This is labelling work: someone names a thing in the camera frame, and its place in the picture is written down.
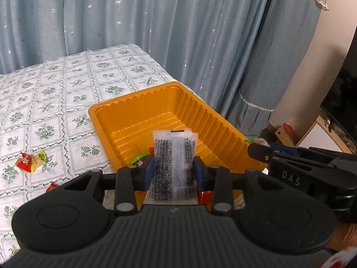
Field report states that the blue star-print curtain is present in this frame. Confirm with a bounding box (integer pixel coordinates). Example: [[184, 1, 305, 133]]
[[0, 0, 279, 119]]

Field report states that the red object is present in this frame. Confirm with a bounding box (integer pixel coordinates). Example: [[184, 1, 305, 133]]
[[282, 122, 295, 140]]

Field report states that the green orange snack packet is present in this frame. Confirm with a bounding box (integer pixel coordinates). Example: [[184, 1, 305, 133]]
[[129, 151, 152, 166]]

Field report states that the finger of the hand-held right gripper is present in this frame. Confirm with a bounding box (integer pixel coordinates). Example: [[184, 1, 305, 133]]
[[269, 142, 344, 157], [247, 144, 330, 163]]

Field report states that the wooden box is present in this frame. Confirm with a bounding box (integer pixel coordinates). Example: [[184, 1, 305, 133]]
[[274, 126, 300, 147]]

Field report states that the white wood-framed cabinet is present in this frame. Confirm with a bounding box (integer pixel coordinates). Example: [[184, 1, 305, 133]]
[[295, 114, 353, 154]]

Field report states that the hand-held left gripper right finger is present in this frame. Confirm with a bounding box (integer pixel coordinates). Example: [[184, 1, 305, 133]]
[[193, 156, 283, 216]]

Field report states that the red white printed clothing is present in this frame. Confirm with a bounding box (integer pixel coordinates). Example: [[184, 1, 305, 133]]
[[321, 247, 357, 268]]

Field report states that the blue lace-trimmed cover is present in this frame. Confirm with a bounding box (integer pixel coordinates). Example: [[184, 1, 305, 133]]
[[223, 0, 330, 143]]

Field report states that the clear black-print snack packet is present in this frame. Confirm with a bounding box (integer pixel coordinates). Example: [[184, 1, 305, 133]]
[[143, 129, 198, 205]]

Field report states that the orange plastic tray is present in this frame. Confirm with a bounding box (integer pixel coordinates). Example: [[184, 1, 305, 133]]
[[88, 82, 267, 210]]

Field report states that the red rectangular snack packet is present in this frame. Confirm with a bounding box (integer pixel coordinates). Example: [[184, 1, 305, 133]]
[[195, 190, 215, 205]]

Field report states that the floral checked tablecloth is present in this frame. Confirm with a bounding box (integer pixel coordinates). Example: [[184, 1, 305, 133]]
[[0, 44, 175, 257]]

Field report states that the red white candy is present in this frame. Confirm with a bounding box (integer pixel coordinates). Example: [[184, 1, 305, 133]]
[[16, 152, 33, 172]]

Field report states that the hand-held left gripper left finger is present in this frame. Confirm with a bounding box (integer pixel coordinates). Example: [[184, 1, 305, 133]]
[[64, 156, 154, 216]]

